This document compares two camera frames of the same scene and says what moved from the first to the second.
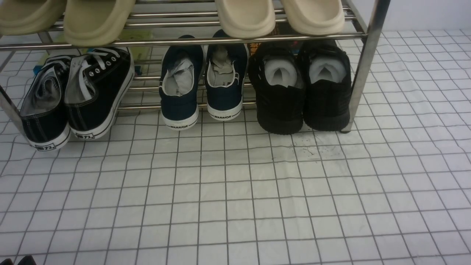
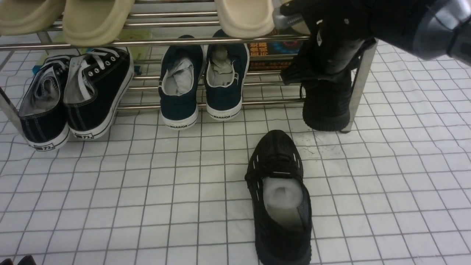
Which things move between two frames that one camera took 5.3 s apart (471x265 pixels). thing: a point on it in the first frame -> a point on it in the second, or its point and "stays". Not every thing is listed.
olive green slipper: (94, 23) stays
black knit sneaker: (327, 91) stays
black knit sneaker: (276, 70) -> (283, 215)
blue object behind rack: (36, 69) stays
